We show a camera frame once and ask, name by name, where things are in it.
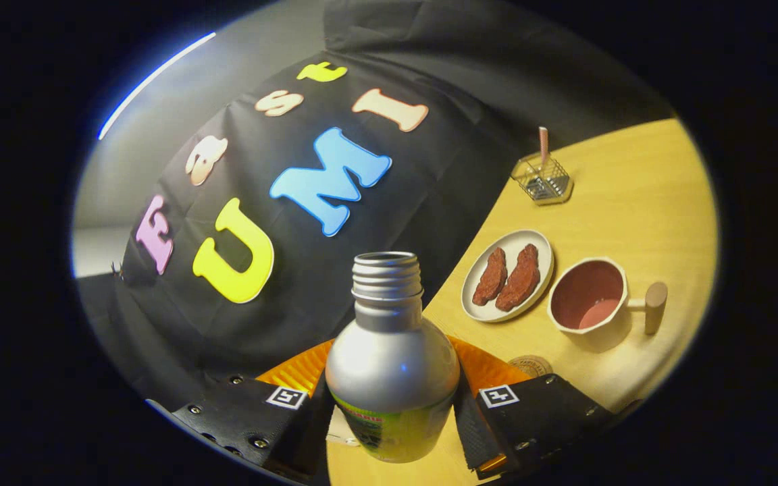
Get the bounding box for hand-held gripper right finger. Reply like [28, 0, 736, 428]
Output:
[448, 335, 623, 480]

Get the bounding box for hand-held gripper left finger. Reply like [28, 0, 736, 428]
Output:
[172, 340, 334, 483]

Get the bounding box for round cork coaster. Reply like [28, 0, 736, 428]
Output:
[507, 356, 553, 379]

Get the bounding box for silver juice bottle green label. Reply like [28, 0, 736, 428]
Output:
[325, 251, 461, 464]

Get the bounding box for white cup pink inside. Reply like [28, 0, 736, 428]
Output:
[548, 257, 669, 336]

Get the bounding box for black backdrop cloth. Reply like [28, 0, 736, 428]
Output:
[75, 0, 673, 412]

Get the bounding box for brown meat piece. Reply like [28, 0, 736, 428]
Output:
[472, 247, 508, 306]
[495, 244, 541, 312]

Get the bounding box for white oval plate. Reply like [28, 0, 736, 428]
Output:
[461, 229, 555, 323]

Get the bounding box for wooden table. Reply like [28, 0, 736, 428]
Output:
[327, 118, 719, 486]

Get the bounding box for wire basket holder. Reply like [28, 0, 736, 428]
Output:
[511, 152, 573, 206]

